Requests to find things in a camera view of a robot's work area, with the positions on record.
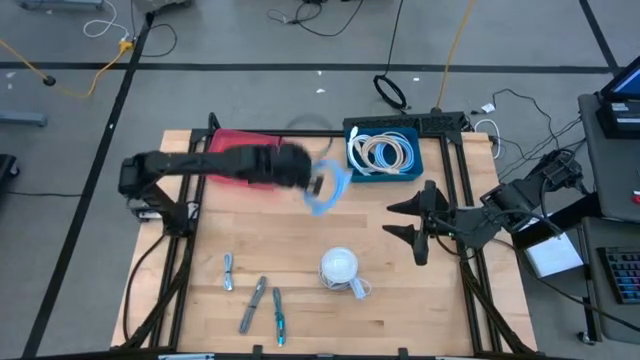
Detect grey floor bar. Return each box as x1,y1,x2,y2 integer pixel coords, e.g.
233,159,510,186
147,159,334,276
0,110,49,127

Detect long grey cable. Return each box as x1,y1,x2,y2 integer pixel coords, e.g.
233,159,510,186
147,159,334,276
238,274,267,335

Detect teal cable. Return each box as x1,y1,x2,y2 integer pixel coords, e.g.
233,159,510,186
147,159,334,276
272,287,287,347

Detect laptop screen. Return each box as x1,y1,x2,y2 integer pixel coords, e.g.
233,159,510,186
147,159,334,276
599,57,640,101

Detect white box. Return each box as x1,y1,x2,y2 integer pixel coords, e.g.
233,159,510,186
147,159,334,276
512,213,585,280

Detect grey floor equipment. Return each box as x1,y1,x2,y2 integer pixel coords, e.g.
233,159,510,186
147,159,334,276
19,0,106,12

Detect black coiled floor cable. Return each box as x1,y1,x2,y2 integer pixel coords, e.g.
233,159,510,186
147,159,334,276
372,0,409,112

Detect orange floor cable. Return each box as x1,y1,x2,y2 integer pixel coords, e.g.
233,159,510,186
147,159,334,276
436,0,475,112

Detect white round dome device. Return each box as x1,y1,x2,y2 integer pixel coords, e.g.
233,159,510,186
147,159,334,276
319,246,360,292

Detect blue plastic tray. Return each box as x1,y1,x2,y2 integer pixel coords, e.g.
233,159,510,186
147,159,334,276
343,125,425,184

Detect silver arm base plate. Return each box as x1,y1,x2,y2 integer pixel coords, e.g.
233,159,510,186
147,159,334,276
132,203,200,222

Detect short silver blue cable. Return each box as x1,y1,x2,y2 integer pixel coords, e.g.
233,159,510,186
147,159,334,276
223,252,235,292

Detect black hanging arm cable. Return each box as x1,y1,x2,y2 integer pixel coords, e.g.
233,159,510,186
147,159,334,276
122,232,169,344

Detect grey floor object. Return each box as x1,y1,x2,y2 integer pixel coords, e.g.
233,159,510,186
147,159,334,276
133,0,194,14

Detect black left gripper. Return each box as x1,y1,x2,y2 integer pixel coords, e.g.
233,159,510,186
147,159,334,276
249,143,324,196

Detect black aluminium table frame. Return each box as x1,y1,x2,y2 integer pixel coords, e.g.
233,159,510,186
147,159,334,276
119,112,539,359

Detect light blue cable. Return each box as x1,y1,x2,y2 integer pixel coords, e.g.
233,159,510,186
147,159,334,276
302,158,354,217
374,137,415,174

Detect grey keyboard desk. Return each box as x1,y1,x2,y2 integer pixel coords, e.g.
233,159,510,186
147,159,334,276
579,217,640,346

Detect yellow floor cable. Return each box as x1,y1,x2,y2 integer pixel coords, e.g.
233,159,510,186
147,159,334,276
0,38,135,99

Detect beige cable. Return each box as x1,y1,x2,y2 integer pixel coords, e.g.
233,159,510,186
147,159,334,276
360,132,404,175

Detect white floor cable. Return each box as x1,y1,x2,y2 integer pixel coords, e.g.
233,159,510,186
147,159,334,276
82,0,130,41

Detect black desktop device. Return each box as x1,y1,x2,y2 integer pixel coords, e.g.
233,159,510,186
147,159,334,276
594,92,640,140

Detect black keyboard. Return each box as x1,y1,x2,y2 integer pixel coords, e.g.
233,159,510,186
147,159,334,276
597,245,640,305

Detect black floor cable loop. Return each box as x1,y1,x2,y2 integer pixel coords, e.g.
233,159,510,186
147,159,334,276
142,22,179,58

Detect red plastic tray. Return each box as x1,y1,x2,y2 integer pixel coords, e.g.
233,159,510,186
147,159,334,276
205,128,286,190

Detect black stand beam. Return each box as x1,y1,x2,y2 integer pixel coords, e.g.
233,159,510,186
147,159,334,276
510,192,601,250

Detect black cable bundle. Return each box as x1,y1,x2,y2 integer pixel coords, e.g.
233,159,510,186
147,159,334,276
492,88,591,196

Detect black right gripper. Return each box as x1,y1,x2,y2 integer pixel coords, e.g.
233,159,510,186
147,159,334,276
382,179,457,267

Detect white looped cable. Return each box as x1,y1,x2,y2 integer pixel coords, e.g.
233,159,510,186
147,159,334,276
472,118,502,160

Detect black tangled floor cables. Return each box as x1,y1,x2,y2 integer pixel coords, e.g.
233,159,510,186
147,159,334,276
267,0,366,39

